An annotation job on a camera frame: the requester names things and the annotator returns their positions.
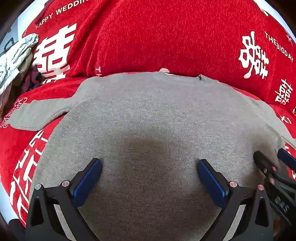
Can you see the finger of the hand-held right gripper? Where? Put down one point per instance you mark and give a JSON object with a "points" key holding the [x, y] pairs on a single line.
{"points": [[288, 157], [264, 162]]}

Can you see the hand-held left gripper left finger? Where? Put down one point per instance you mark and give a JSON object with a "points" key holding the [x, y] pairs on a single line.
{"points": [[89, 183]]}

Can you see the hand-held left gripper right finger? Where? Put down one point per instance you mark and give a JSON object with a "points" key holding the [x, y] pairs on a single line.
{"points": [[211, 183]]}

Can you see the grey knit sweater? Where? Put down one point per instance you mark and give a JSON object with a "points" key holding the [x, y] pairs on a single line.
{"points": [[150, 115]]}

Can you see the dark plaid cloth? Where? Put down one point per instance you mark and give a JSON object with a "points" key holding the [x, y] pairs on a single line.
{"points": [[33, 80]]}

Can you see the brown cloth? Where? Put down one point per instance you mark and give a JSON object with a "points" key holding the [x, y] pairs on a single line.
{"points": [[25, 67]]}

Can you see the light grey crumpled garment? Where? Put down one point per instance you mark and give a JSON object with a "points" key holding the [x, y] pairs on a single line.
{"points": [[16, 55]]}

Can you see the red printed blanket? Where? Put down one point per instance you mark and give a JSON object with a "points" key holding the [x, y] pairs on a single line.
{"points": [[150, 34]]}

